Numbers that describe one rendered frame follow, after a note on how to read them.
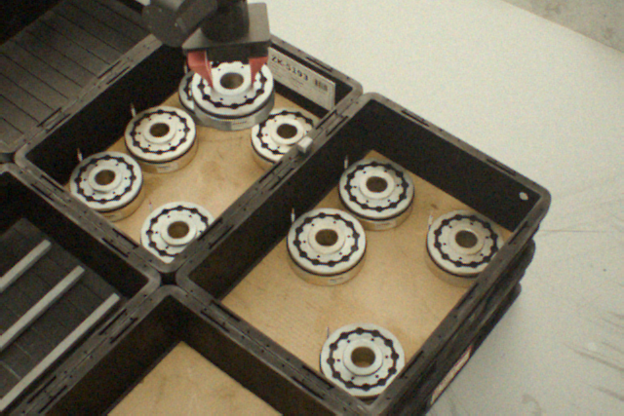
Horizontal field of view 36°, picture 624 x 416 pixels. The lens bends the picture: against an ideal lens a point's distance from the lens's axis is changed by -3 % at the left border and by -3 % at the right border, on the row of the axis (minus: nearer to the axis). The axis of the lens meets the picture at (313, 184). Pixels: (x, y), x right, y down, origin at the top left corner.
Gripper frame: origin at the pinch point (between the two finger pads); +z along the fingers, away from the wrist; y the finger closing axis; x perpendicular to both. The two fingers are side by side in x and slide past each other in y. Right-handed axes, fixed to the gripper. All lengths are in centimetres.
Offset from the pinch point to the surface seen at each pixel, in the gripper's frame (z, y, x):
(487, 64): 37, 44, 31
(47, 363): 18.6, -26.6, -26.8
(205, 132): 21.6, -5.1, 9.6
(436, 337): 10.6, 20.1, -32.8
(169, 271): 10.3, -9.7, -20.3
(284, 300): 20.7, 3.6, -20.0
